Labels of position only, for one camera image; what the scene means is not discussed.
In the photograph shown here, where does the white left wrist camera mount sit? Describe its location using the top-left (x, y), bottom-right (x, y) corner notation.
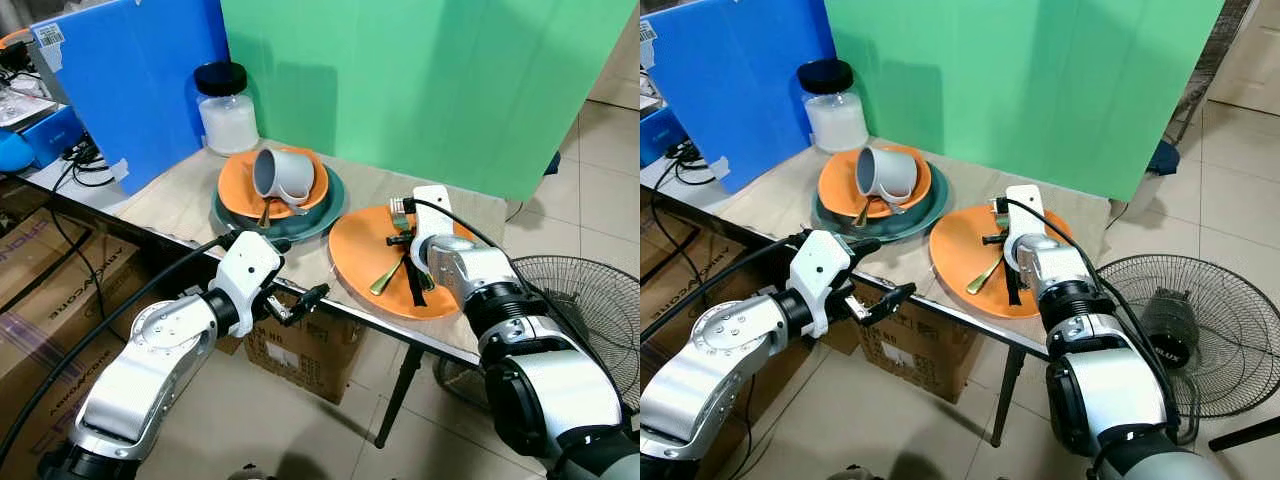
top-left (210, 231), bottom-right (285, 337)
top-left (789, 229), bottom-right (857, 338)

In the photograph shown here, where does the printed brown cardboard box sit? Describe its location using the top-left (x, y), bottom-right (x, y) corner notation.
top-left (0, 250), bottom-right (136, 479)
top-left (0, 203), bottom-right (99, 307)
top-left (640, 240), bottom-right (793, 346)
top-left (640, 200), bottom-right (723, 301)

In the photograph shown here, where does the grey ceramic mug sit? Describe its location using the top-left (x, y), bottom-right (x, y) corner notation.
top-left (855, 146), bottom-right (920, 205)
top-left (251, 147), bottom-right (318, 207)

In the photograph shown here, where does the small orange plate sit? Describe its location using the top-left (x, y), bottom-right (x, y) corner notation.
top-left (217, 146), bottom-right (330, 222)
top-left (818, 145), bottom-right (932, 220)

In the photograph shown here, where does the blue plastic board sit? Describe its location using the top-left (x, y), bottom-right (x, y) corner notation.
top-left (646, 0), bottom-right (837, 195)
top-left (30, 0), bottom-right (233, 197)

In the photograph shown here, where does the black tangled cable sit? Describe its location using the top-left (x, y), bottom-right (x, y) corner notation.
top-left (650, 138), bottom-right (703, 189)
top-left (58, 138), bottom-right (119, 193)

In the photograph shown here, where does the black pedestal fan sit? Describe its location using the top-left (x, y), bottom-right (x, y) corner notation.
top-left (434, 254), bottom-right (641, 417)
top-left (1094, 252), bottom-right (1280, 453)

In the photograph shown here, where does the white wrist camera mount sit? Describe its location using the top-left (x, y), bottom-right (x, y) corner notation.
top-left (988, 185), bottom-right (1048, 257)
top-left (390, 185), bottom-right (453, 263)
top-left (789, 229), bottom-right (857, 338)
top-left (210, 231), bottom-right (285, 337)

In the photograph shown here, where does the black metal table leg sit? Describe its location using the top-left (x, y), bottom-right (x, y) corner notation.
top-left (989, 343), bottom-right (1028, 449)
top-left (374, 343), bottom-right (427, 450)

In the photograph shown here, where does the large orange plate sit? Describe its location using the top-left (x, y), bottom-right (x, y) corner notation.
top-left (328, 204), bottom-right (483, 322)
top-left (929, 204), bottom-right (1073, 320)

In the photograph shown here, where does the dark green plate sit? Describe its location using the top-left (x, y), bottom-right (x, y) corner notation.
top-left (811, 164), bottom-right (950, 242)
top-left (211, 164), bottom-right (348, 245)

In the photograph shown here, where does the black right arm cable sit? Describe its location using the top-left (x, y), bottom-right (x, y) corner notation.
top-left (404, 197), bottom-right (606, 401)
top-left (1000, 197), bottom-right (1183, 421)

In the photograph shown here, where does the glass jar with black lid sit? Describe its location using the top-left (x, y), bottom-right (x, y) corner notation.
top-left (193, 60), bottom-right (262, 157)
top-left (797, 58), bottom-right (870, 154)

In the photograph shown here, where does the metal wire rack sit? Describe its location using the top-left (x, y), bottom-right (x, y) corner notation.
top-left (1165, 0), bottom-right (1259, 153)

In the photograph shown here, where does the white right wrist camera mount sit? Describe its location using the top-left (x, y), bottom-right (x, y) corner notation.
top-left (988, 185), bottom-right (1048, 257)
top-left (390, 185), bottom-right (453, 263)

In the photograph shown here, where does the blue plastic case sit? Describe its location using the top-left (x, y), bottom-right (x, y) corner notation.
top-left (18, 104), bottom-right (87, 168)
top-left (640, 104), bottom-right (687, 168)

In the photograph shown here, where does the small brown cardboard box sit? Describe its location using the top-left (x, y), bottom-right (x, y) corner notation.
top-left (858, 290), bottom-right (987, 405)
top-left (242, 288), bottom-right (367, 407)

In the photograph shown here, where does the green plastic board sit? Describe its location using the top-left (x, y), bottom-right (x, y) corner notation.
top-left (822, 0), bottom-right (1227, 203)
top-left (218, 0), bottom-right (623, 202)

